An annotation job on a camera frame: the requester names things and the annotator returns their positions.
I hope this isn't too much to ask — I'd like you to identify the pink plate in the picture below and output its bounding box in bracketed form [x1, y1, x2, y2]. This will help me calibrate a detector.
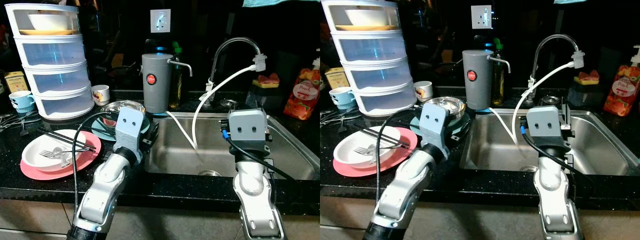
[332, 126, 419, 178]
[19, 129, 102, 181]

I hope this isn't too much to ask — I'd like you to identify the yellow box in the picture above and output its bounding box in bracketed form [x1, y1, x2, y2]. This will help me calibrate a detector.
[325, 67, 351, 90]
[3, 70, 30, 95]

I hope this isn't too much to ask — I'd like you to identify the white mug with red print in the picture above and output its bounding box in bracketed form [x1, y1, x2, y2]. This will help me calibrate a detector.
[91, 84, 111, 106]
[413, 80, 434, 103]

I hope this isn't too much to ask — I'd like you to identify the stainless steel sink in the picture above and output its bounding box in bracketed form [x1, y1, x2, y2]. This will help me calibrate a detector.
[144, 112, 321, 181]
[459, 108, 640, 177]

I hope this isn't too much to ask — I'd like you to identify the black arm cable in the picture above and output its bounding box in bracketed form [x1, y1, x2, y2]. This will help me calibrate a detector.
[220, 118, 297, 182]
[71, 112, 122, 222]
[374, 107, 424, 202]
[519, 116, 593, 187]

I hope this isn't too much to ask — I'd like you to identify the silver spoon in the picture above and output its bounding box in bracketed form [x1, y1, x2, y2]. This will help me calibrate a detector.
[365, 147, 383, 165]
[54, 150, 77, 169]

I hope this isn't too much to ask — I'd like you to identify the silver fork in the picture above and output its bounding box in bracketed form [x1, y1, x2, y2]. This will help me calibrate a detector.
[39, 145, 92, 159]
[352, 143, 397, 156]

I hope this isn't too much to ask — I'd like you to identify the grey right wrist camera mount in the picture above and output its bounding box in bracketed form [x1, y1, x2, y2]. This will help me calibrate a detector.
[526, 105, 566, 146]
[227, 109, 268, 146]

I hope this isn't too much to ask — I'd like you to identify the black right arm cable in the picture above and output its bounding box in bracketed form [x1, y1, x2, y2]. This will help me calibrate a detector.
[519, 116, 593, 187]
[220, 118, 297, 182]

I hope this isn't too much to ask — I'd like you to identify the chrome curved faucet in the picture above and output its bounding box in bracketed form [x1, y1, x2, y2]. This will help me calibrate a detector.
[207, 37, 268, 104]
[527, 33, 586, 101]

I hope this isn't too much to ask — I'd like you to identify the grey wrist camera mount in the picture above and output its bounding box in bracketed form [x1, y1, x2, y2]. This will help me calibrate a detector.
[227, 109, 268, 146]
[114, 106, 146, 151]
[526, 105, 566, 146]
[418, 102, 449, 147]

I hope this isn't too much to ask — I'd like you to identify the white bowl in drawer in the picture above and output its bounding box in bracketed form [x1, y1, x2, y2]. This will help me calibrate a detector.
[345, 9, 396, 27]
[27, 13, 76, 32]

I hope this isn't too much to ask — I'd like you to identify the white shallow bowl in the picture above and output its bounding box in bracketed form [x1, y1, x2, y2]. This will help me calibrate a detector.
[333, 125, 402, 169]
[21, 128, 87, 172]

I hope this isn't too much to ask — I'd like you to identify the white wall socket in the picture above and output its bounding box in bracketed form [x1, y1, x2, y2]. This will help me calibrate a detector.
[150, 9, 172, 34]
[471, 5, 493, 30]

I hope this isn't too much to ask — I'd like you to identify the black chopstick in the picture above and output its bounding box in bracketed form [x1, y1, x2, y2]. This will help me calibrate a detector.
[38, 127, 97, 149]
[36, 130, 96, 152]
[356, 128, 400, 149]
[358, 124, 402, 146]

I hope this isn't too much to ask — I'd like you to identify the stainless steel bowl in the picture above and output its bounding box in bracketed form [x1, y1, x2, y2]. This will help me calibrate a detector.
[421, 96, 467, 124]
[101, 99, 147, 132]

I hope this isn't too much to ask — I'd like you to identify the white plastic drawer tower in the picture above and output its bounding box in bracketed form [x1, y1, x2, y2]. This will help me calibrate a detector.
[4, 2, 96, 121]
[321, 0, 417, 117]

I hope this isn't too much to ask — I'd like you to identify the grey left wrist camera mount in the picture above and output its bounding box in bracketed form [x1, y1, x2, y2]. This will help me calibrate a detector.
[114, 106, 146, 151]
[418, 102, 449, 147]

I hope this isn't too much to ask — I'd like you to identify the green capped oil bottle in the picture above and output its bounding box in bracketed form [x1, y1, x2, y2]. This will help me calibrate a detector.
[492, 37, 506, 107]
[168, 41, 184, 110]

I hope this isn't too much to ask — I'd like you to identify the black sponge holder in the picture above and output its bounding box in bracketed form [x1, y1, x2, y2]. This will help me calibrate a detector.
[247, 85, 287, 114]
[569, 81, 609, 109]

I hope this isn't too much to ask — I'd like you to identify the red peach soap pouch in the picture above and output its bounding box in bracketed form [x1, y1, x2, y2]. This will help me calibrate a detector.
[283, 57, 321, 121]
[602, 44, 640, 118]

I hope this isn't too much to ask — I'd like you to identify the yellow and red sponge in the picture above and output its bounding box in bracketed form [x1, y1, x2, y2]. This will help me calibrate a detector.
[574, 70, 600, 86]
[252, 73, 281, 89]

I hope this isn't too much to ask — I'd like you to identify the white purifier hose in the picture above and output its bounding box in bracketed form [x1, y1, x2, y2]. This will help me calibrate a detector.
[488, 107, 521, 146]
[165, 110, 197, 150]

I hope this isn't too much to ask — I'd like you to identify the blue and white cup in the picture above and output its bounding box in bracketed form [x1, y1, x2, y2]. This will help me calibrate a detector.
[8, 90, 36, 114]
[328, 86, 356, 110]

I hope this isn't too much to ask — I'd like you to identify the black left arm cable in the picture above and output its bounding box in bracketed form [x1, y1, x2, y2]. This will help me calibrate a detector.
[71, 112, 122, 222]
[374, 107, 424, 202]

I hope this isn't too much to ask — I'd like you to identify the grey water purifier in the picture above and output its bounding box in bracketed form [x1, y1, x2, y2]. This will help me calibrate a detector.
[141, 52, 193, 115]
[462, 48, 512, 111]

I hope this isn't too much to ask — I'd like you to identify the yellow plate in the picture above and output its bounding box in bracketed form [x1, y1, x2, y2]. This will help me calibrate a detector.
[19, 29, 76, 36]
[336, 24, 398, 32]

